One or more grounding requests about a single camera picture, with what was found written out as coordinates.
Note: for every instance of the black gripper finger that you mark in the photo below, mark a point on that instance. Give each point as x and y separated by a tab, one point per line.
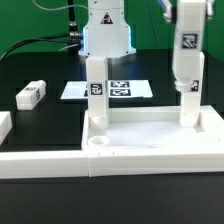
209	9
169	11

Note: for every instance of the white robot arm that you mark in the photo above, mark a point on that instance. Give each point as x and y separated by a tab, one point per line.
107	35

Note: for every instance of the fiducial marker sheet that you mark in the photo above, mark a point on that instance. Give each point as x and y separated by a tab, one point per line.
77	90

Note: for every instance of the white L-shaped guide fence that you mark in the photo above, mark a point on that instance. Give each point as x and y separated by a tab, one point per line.
115	161

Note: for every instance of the white block at left edge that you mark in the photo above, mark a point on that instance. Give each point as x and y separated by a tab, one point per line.
5	125

